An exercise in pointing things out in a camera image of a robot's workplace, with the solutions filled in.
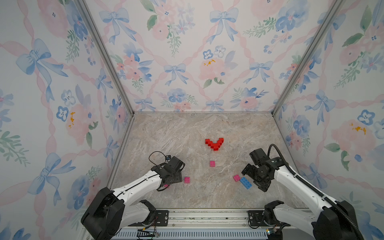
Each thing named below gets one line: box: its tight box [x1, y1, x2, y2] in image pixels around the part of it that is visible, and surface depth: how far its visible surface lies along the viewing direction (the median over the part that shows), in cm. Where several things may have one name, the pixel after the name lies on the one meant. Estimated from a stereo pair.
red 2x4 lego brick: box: [210, 141, 221, 149], surface depth 101 cm
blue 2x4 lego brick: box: [240, 177, 253, 190], surface depth 85 cm
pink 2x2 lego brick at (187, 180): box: [184, 176, 191, 184], surface depth 87 cm
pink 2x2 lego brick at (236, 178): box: [233, 174, 241, 182], surface depth 87 cm
